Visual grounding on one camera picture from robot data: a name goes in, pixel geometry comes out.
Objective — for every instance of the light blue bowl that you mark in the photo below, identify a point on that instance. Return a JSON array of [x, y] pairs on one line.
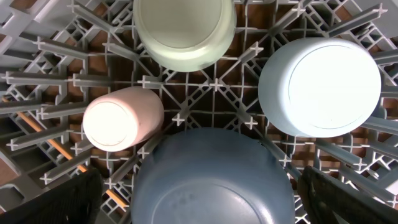
[[319, 87]]

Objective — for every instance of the dark blue bowl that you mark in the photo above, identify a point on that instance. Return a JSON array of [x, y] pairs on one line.
[[211, 175]]

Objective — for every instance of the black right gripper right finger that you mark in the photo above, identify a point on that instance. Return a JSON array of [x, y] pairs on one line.
[[327, 200]]

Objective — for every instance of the grey dishwasher rack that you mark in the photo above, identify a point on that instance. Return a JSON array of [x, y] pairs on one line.
[[58, 56]]

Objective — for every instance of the pink cup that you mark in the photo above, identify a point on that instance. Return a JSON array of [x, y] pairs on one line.
[[123, 118]]

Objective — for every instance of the green bowl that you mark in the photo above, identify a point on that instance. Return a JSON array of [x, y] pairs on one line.
[[185, 35]]

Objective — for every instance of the wooden chopstick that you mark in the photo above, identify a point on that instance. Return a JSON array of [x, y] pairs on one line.
[[66, 153]]

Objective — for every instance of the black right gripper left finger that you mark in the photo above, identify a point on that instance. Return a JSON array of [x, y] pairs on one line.
[[76, 201]]

